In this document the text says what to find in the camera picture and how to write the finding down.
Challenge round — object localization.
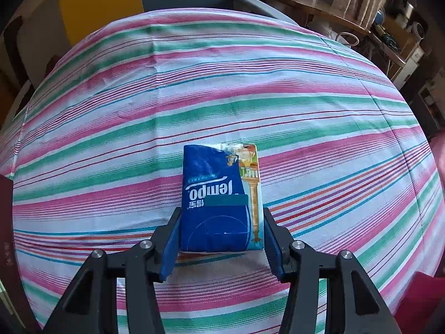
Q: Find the blue Tempo tissue pack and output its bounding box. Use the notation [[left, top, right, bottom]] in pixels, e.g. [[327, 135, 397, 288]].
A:
[[179, 143, 264, 253]]

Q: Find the red cushion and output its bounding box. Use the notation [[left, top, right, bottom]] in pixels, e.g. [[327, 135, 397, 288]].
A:
[[394, 272, 444, 333]]

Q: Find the dark red gold box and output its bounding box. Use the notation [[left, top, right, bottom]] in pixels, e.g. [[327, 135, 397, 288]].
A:
[[0, 176, 41, 333]]

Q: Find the striped tablecloth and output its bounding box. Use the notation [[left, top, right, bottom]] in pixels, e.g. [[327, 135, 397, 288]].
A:
[[1, 8, 444, 324]]

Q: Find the wooden side table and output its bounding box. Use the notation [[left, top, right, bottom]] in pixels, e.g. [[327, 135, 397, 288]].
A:
[[276, 0, 406, 67]]

